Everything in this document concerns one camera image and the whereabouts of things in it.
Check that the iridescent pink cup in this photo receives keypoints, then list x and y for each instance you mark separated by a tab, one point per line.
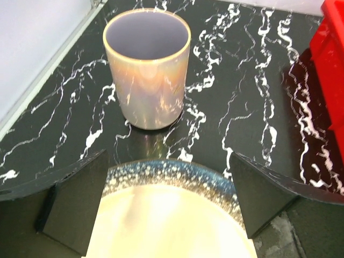
148	52

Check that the red plastic bin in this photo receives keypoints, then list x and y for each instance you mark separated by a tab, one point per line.
327	54

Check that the speckled grey large plate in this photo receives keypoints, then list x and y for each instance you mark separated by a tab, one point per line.
187	175

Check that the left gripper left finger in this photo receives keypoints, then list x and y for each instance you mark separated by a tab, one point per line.
54	214

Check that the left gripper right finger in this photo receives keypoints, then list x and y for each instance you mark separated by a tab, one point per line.
263	194

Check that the pink cream round plate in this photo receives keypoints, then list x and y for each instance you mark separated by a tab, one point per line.
165	221

